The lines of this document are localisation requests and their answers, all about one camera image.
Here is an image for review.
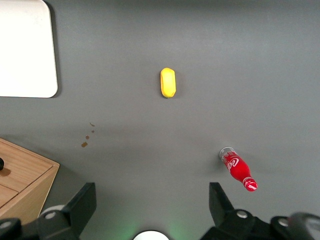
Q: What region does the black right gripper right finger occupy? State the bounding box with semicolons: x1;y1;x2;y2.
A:
201;182;296;240

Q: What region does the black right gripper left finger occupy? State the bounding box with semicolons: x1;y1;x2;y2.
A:
0;182;97;240

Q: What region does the red coke bottle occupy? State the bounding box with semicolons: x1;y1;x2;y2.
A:
219;146;259;193

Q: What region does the white rectangular tray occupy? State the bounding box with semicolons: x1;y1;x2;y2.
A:
0;0;59;99

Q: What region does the wooden two-drawer cabinet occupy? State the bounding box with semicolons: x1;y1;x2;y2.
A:
0;138;61;221

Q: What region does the yellow lemon toy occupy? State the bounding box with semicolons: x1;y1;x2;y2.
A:
159;67;177;99

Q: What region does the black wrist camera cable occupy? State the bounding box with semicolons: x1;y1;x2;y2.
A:
287;211;320;240

